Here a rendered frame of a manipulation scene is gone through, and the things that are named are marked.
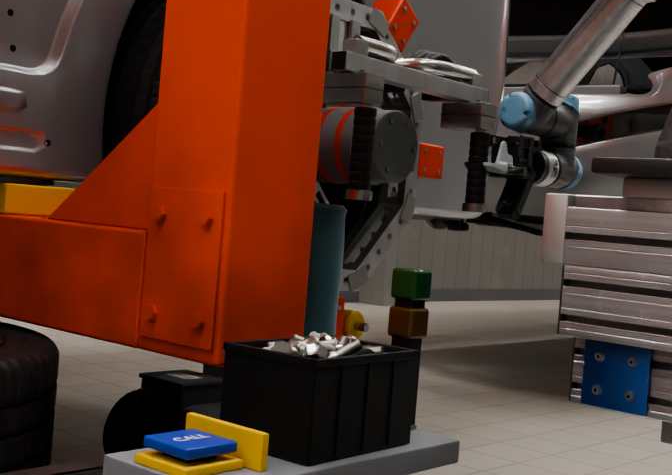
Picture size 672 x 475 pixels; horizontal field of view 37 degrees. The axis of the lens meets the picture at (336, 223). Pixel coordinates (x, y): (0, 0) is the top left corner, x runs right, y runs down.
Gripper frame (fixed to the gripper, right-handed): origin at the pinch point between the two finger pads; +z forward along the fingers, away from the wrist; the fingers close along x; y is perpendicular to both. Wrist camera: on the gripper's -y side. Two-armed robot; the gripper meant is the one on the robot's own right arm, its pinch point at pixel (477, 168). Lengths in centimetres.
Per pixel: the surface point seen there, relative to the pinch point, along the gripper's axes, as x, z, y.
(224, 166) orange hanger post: 8, 71, -6
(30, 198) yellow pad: -42, 66, -12
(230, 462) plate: 27, 85, -37
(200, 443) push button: 26, 88, -35
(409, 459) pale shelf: 32, 60, -39
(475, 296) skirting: -428, -689, -78
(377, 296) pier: -414, -514, -75
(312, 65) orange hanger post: 10, 58, 9
